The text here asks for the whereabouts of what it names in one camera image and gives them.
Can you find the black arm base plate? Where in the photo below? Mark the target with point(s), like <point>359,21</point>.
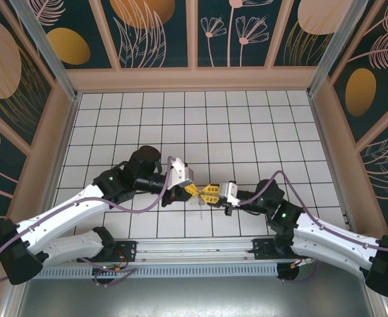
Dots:
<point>127,249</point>
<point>263,249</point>

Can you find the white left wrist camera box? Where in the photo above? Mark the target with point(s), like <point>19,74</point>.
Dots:
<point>180,173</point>

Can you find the aluminium frame post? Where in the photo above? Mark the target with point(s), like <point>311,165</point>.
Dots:
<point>342,49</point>
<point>47,53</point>

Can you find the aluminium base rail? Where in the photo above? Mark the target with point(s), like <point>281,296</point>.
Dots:
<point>193,249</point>

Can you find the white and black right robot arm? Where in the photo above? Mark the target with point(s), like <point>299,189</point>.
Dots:
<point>332,241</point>

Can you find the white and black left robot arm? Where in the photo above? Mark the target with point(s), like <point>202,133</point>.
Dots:
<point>64,214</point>

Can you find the clear plastic zip bag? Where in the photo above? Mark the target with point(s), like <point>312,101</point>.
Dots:
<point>201,206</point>

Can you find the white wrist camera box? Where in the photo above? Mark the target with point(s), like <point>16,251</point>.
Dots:
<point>180,173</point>
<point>228,191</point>

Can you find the silver keyring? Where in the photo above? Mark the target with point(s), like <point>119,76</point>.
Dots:
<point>200,195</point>

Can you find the aluminium table edge rail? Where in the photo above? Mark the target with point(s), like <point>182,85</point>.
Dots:
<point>70,122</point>
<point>322,132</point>

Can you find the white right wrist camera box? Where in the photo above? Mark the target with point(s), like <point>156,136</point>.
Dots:
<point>228,191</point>

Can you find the small circuit board with LED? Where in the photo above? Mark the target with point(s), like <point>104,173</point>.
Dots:
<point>104,268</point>

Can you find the grey metal sheet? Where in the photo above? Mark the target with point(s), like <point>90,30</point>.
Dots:
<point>193,297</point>

